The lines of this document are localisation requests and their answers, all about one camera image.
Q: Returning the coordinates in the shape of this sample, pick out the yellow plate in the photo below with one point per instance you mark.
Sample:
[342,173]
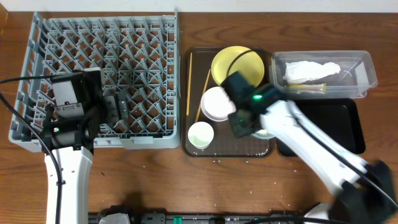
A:
[249,65]

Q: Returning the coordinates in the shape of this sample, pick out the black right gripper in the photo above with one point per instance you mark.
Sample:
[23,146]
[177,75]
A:
[239,129]

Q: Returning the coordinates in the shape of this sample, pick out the black waste tray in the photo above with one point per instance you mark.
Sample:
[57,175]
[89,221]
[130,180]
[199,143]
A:
[338,118]

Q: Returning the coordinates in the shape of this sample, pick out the green yellow snack wrapper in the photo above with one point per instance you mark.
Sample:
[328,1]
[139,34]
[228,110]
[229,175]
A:
[307,88]

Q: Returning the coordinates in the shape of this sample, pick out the dark brown serving tray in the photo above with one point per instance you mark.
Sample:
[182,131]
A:
[224,143]

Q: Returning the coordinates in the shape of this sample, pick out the white napkin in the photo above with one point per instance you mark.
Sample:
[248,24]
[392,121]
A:
[305,71]

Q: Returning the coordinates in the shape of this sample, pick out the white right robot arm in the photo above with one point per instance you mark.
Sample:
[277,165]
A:
[364,193]

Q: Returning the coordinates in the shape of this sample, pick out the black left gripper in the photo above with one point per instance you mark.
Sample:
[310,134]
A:
[109,109]

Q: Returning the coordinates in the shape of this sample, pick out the pink bowl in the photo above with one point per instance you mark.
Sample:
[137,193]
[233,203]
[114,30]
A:
[216,105]

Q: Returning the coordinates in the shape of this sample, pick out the clear plastic waste bin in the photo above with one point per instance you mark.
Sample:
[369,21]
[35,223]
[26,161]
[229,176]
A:
[356,77]

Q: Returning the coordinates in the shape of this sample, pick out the grey plastic dish rack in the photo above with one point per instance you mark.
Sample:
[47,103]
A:
[113,79]

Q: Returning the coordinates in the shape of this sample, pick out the light blue bowl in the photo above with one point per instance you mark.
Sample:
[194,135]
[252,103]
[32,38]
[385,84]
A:
[262,134]

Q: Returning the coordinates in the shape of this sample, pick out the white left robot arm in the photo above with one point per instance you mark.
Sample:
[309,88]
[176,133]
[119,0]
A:
[66,149]

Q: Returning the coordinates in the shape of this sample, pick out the white cup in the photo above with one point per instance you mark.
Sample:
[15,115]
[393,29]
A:
[200,135]

